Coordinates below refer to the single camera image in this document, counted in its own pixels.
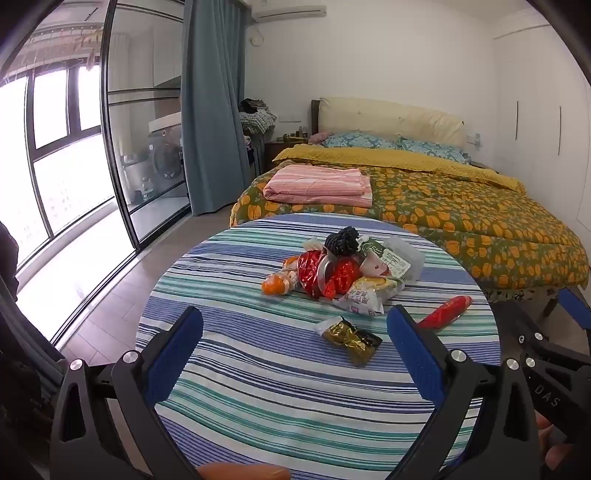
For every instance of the wooden nightstand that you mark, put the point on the wooden nightstand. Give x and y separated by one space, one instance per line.
281 152

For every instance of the black framed window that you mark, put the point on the black framed window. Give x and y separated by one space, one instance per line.
60 152

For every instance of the pile of clothes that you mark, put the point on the pile of clothes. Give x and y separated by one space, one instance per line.
256 115

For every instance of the red plastic bag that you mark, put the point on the red plastic bag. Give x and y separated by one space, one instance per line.
344 277

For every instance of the white snack packet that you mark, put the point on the white snack packet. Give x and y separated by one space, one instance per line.
364 297

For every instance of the gold black snack wrapper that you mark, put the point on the gold black snack wrapper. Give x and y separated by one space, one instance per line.
353 339

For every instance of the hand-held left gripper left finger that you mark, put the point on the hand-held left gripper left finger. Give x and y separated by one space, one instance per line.
173 357

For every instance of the person's right hand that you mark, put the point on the person's right hand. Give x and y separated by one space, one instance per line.
556 452

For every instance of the white red crumpled wrapper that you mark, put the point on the white red crumpled wrapper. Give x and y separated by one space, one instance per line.
371 266

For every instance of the white air conditioner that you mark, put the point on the white air conditioner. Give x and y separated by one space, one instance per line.
288 11

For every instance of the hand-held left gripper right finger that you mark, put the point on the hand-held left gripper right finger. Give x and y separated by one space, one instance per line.
415 357

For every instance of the grey washing machine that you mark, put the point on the grey washing machine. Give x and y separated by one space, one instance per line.
167 159

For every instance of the yellow blanket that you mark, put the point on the yellow blanket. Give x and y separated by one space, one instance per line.
415 161

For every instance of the striped tablecloth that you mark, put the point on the striped tablecloth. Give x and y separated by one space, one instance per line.
277 406

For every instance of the cream headboard cushion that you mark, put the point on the cream headboard cushion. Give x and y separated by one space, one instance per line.
392 120

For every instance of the wooden headboard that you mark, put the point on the wooden headboard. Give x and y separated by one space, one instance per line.
315 117

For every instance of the glass sliding door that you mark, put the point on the glass sliding door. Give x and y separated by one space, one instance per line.
138 115

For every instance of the orange snack packet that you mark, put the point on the orange snack packet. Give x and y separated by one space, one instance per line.
277 284

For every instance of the person's left hand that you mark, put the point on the person's left hand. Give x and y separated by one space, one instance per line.
244 473

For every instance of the floral bed skirt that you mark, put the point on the floral bed skirt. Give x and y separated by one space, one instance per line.
531 293

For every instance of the green white milk carton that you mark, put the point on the green white milk carton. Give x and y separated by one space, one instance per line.
392 261

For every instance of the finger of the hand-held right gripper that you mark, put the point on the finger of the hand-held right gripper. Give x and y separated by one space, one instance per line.
577 307
524 330

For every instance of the black mesh ball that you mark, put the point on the black mesh ball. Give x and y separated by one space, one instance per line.
342 241

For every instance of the ceiling drying rack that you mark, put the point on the ceiling drying rack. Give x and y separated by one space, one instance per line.
69 46

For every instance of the pink cloth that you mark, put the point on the pink cloth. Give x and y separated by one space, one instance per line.
319 136

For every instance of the teal patterned pillow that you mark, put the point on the teal patterned pillow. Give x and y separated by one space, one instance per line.
434 150
360 141

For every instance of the beige snack packet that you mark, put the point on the beige snack packet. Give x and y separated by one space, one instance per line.
313 244

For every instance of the wooden bed leg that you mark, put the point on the wooden bed leg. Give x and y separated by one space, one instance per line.
551 307

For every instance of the blue curtain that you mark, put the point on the blue curtain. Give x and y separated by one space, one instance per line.
214 101

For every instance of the red sausage packet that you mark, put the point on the red sausage packet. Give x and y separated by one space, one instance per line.
445 313

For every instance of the clear plastic box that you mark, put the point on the clear plastic box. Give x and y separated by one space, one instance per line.
416 264

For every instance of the pink striped folded blanket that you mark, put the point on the pink striped folded blanket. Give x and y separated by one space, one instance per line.
318 184

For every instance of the crushed red can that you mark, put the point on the crushed red can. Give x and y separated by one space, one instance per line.
311 272

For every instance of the white wardrobe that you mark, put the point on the white wardrobe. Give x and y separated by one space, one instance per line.
540 106

